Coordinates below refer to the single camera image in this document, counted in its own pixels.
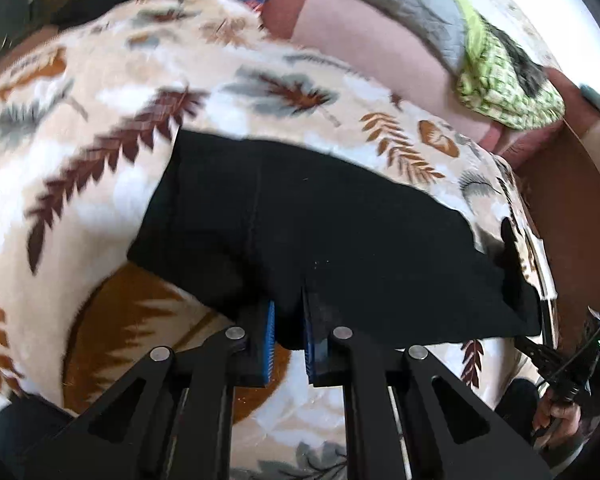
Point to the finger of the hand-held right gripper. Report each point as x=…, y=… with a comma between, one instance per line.
x=537, y=350

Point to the person's right hand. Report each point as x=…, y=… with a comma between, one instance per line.
x=560, y=417

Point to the black pants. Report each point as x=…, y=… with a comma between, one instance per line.
x=330, y=230

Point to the green checkered cloth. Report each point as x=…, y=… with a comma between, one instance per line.
x=500, y=85

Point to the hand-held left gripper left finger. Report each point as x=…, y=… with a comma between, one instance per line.
x=269, y=341

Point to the person's dark clothing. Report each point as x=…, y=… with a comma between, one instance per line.
x=30, y=435

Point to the pink pillow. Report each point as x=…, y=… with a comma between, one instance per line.
x=360, y=45

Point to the leaf-printed fleece blanket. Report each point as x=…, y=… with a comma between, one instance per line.
x=105, y=125

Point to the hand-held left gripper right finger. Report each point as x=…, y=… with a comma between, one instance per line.
x=309, y=351

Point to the brown wooden bed frame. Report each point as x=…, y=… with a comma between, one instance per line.
x=570, y=220

